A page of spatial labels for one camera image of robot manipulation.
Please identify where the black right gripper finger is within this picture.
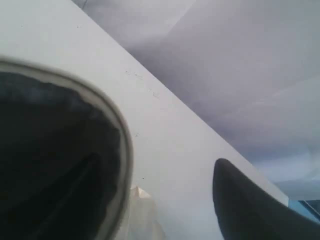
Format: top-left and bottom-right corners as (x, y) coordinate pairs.
(212, 158), (320, 240)

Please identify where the white backdrop curtain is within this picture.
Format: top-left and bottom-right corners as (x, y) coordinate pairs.
(76, 0), (320, 200)

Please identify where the beige fabric duffel bag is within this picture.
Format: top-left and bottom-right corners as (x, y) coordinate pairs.
(0, 59), (166, 240)

